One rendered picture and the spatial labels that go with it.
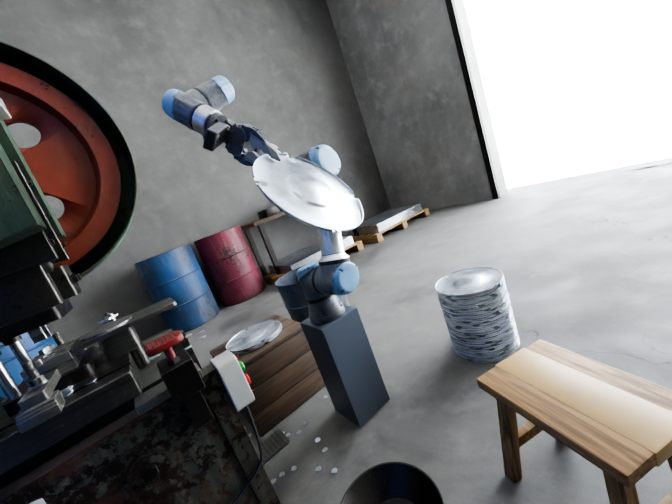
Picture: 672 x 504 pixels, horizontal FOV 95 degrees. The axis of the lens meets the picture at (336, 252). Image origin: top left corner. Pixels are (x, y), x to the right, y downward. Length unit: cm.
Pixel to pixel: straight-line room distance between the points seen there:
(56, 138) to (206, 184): 319
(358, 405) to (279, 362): 42
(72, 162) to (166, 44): 383
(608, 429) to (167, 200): 431
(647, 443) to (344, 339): 84
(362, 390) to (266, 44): 517
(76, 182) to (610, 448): 163
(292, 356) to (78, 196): 106
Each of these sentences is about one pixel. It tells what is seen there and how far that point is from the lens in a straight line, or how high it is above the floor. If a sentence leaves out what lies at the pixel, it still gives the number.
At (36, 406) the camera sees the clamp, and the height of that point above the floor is 73.
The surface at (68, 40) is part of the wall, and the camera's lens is 500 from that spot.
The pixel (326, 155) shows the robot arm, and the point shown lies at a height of 104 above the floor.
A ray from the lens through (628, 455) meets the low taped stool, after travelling 82.
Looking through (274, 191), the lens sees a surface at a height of 96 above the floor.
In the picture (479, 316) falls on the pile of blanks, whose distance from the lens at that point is 146.
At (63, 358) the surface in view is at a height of 77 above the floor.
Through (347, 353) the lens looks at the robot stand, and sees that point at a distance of 127.
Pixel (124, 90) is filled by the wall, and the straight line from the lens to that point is 480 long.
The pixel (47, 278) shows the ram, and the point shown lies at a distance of 99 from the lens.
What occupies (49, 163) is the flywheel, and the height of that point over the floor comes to 133.
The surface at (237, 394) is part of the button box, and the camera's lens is 87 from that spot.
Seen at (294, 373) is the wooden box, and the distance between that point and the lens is 160.
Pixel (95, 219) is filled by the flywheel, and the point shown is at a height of 110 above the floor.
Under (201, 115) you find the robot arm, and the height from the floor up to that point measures 121.
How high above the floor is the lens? 93
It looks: 11 degrees down
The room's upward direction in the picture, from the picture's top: 20 degrees counter-clockwise
